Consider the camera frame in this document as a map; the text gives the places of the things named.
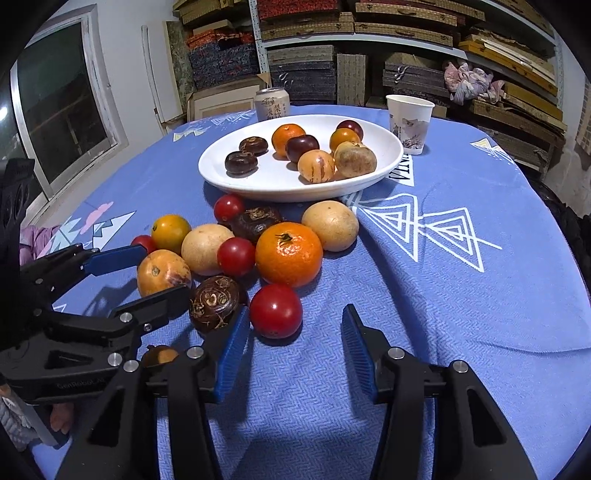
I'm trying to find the tan passion fruit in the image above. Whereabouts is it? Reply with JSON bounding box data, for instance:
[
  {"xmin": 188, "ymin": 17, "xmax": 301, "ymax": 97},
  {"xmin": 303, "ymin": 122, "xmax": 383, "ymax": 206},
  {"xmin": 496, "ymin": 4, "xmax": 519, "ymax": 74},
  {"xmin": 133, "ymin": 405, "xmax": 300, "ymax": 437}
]
[
  {"xmin": 301, "ymin": 200, "xmax": 360, "ymax": 252},
  {"xmin": 181, "ymin": 224, "xmax": 236, "ymax": 276}
]

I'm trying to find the green marbled panel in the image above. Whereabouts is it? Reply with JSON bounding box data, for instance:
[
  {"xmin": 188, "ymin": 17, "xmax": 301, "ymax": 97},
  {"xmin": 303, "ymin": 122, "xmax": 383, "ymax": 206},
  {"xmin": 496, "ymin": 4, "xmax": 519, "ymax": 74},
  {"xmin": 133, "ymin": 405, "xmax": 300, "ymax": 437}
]
[{"xmin": 166, "ymin": 21, "xmax": 197, "ymax": 100}]

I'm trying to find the dark water chestnut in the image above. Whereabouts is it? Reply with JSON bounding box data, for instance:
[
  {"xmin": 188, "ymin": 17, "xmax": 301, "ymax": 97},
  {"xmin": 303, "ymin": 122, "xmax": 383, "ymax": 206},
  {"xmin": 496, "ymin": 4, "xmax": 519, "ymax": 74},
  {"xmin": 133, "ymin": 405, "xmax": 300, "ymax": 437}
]
[
  {"xmin": 228, "ymin": 207, "xmax": 284, "ymax": 244},
  {"xmin": 239, "ymin": 137, "xmax": 270, "ymax": 157},
  {"xmin": 189, "ymin": 275, "xmax": 247, "ymax": 334},
  {"xmin": 225, "ymin": 151, "xmax": 259, "ymax": 176}
]

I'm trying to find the pink plastic bag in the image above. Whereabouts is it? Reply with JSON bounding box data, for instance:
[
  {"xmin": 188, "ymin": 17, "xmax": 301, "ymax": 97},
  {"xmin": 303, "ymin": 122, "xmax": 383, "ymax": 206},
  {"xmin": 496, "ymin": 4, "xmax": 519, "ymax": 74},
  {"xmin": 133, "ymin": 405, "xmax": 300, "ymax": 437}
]
[{"xmin": 443, "ymin": 61, "xmax": 506, "ymax": 106}]

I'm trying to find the small tan longan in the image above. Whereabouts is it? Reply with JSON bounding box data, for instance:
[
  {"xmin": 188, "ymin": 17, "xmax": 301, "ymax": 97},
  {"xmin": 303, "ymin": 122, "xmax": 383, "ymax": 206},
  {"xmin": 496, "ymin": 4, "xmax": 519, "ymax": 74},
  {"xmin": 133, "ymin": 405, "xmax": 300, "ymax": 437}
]
[{"xmin": 140, "ymin": 344, "xmax": 179, "ymax": 368}]

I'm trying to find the white plate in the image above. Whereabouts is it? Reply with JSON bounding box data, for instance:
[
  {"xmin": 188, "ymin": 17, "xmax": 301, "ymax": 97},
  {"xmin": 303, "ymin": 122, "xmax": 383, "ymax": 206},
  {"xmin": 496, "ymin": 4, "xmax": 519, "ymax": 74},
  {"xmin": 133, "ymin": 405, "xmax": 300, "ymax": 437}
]
[{"xmin": 198, "ymin": 114, "xmax": 404, "ymax": 204}]

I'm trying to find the orange passion fruit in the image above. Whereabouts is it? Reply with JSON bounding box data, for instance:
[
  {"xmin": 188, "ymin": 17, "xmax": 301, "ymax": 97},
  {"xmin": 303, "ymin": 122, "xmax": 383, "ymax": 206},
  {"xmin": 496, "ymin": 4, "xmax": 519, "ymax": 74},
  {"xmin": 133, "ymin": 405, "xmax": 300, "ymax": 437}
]
[
  {"xmin": 297, "ymin": 150, "xmax": 336, "ymax": 184},
  {"xmin": 137, "ymin": 249, "xmax": 192, "ymax": 298}
]

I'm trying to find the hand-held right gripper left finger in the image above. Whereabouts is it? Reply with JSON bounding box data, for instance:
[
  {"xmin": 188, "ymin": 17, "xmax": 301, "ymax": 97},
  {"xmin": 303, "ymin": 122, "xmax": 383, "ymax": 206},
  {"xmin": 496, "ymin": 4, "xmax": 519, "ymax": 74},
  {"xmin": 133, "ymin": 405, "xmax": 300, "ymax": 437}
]
[{"xmin": 55, "ymin": 307, "xmax": 252, "ymax": 480}]

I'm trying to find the large mandarin orange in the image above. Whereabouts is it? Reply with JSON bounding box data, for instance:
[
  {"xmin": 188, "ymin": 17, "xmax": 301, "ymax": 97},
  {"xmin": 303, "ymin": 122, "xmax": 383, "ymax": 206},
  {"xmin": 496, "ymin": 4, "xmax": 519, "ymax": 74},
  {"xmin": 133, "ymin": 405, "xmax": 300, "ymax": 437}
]
[{"xmin": 255, "ymin": 222, "xmax": 323, "ymax": 289}]

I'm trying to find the dark red plum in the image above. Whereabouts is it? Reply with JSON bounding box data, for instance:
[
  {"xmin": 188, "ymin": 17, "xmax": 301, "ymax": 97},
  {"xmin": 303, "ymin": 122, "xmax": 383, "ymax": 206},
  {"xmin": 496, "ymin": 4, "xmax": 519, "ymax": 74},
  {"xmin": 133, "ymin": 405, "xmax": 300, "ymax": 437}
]
[
  {"xmin": 336, "ymin": 119, "xmax": 364, "ymax": 141},
  {"xmin": 285, "ymin": 135, "xmax": 321, "ymax": 164}
]

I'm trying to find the aluminium frame window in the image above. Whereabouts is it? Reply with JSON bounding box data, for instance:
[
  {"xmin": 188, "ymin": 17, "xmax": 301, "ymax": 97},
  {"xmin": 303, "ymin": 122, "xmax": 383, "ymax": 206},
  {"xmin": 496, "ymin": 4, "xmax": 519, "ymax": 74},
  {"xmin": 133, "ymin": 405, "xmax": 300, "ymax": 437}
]
[{"xmin": 9, "ymin": 4, "xmax": 130, "ymax": 204}]

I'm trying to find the cardboard framed box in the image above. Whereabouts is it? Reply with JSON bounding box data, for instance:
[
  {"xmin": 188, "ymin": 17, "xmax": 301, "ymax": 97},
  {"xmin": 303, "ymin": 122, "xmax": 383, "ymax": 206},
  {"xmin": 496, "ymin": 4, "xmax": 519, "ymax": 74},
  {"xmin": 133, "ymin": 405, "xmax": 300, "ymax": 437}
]
[{"xmin": 186, "ymin": 73, "xmax": 273, "ymax": 123}]

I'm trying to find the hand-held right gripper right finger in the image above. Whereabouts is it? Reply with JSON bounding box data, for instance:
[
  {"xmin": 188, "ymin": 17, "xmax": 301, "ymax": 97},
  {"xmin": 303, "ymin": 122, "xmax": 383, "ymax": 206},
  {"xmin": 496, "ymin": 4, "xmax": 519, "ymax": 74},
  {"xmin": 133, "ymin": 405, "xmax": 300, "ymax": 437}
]
[{"xmin": 342, "ymin": 304, "xmax": 539, "ymax": 480}]

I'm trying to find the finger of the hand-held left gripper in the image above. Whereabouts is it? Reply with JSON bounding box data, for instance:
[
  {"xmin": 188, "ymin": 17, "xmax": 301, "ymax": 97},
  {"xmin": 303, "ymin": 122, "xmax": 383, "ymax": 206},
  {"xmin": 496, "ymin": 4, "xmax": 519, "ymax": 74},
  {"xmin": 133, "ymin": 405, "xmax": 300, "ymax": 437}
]
[
  {"xmin": 51, "ymin": 285, "xmax": 192, "ymax": 365},
  {"xmin": 21, "ymin": 244, "xmax": 147, "ymax": 301}
]

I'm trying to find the white board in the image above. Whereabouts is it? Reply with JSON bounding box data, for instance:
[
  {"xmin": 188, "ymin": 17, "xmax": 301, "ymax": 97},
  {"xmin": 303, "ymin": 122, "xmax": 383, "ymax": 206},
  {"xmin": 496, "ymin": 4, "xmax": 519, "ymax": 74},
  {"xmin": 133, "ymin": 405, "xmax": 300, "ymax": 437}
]
[{"xmin": 141, "ymin": 25, "xmax": 185, "ymax": 134}]

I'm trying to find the person's left hand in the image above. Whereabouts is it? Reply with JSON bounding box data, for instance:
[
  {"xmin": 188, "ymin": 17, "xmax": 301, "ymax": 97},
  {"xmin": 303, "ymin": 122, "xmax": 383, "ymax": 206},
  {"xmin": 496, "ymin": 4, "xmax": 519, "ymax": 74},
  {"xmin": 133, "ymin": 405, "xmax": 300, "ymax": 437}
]
[{"xmin": 48, "ymin": 402, "xmax": 77, "ymax": 437}]

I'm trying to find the pile of mixed gift boxes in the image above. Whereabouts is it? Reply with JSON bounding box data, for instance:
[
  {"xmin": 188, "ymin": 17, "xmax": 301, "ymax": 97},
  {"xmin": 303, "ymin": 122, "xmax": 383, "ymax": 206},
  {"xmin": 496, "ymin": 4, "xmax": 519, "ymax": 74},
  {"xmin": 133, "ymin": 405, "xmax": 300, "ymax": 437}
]
[{"xmin": 173, "ymin": 0, "xmax": 262, "ymax": 93}]

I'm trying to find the blue patterned tablecloth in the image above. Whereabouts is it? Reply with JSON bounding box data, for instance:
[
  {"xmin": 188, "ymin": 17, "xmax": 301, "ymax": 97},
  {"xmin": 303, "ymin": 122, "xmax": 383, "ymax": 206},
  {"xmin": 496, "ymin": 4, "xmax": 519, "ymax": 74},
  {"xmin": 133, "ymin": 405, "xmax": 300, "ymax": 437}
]
[{"xmin": 28, "ymin": 105, "xmax": 591, "ymax": 480}]

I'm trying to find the person's left forearm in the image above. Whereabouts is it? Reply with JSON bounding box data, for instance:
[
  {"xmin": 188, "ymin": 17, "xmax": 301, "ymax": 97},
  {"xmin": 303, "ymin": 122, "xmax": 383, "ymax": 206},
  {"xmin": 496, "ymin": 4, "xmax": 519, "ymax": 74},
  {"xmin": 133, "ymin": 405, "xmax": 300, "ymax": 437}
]
[{"xmin": 0, "ymin": 383, "xmax": 33, "ymax": 453}]

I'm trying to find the beige checked curtain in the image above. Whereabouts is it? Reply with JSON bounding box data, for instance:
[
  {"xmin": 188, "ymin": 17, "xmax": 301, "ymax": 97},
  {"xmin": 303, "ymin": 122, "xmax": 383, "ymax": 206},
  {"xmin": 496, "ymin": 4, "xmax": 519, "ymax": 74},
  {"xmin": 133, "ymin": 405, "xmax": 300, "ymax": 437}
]
[{"xmin": 575, "ymin": 83, "xmax": 591, "ymax": 148}]

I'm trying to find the printed paper cup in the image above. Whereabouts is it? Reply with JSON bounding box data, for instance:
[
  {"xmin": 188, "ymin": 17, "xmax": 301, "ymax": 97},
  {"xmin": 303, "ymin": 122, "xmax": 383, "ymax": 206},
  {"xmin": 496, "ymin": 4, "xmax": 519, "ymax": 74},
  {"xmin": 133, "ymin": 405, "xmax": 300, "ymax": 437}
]
[{"xmin": 386, "ymin": 94, "xmax": 435, "ymax": 156}]

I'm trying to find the pink cloth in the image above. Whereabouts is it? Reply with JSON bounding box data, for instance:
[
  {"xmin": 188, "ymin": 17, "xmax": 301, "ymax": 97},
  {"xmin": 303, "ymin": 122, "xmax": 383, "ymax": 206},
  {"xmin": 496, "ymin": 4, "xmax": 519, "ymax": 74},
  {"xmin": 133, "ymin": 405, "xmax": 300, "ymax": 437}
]
[{"xmin": 18, "ymin": 224, "xmax": 63, "ymax": 266}]

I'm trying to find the brownish passion fruit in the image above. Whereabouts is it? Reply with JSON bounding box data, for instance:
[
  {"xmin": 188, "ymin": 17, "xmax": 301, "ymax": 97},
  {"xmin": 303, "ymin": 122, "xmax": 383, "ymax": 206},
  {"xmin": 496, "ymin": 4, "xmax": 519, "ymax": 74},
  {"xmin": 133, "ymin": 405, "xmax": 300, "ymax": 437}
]
[{"xmin": 334, "ymin": 141, "xmax": 377, "ymax": 179}]

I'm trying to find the beverage can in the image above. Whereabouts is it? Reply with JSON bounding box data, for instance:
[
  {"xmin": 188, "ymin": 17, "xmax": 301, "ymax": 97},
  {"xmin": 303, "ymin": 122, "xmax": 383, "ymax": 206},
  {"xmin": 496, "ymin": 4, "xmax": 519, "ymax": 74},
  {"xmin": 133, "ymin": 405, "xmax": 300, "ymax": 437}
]
[{"xmin": 255, "ymin": 87, "xmax": 291, "ymax": 123}]

